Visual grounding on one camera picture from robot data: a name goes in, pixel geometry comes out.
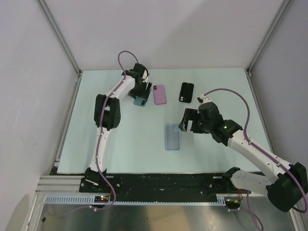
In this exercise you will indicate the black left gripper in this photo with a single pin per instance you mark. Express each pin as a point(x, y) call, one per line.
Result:
point(144, 94)

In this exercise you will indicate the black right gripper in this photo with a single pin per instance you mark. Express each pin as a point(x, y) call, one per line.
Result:
point(189, 114)

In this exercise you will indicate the teal smartphone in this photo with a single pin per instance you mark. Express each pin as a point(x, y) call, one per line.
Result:
point(140, 101)

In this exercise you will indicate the light blue phone case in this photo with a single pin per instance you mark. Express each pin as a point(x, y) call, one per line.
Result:
point(172, 138)

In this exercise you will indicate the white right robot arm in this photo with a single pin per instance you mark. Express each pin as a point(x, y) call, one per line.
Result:
point(282, 183)

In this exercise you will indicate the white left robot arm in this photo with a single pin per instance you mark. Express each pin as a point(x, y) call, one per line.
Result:
point(107, 115)

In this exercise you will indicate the black phone case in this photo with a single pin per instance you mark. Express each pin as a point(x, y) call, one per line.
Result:
point(186, 92)

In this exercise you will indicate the pink smartphone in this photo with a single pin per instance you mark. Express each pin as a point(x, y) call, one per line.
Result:
point(159, 94)

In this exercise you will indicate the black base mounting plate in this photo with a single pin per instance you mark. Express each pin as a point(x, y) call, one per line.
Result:
point(167, 187)

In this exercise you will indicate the right controller board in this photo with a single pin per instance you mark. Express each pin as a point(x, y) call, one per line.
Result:
point(232, 203)

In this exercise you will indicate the controller board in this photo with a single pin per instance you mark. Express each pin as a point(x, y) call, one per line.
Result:
point(232, 203)
point(102, 198)

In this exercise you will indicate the left controller board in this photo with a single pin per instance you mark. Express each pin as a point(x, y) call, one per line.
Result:
point(102, 198)

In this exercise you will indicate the left aluminium frame post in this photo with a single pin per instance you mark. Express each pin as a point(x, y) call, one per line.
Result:
point(58, 34)

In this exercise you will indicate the aluminium frame post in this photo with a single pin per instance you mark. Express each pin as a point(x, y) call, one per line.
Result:
point(58, 34)
point(278, 18)

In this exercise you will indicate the aluminium front frame rail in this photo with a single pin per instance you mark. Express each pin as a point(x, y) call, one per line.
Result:
point(58, 184)

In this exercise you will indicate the grey slotted cable duct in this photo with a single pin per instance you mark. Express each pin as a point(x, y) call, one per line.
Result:
point(89, 200)

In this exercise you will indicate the right aluminium frame post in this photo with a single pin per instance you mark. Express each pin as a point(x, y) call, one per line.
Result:
point(278, 18)

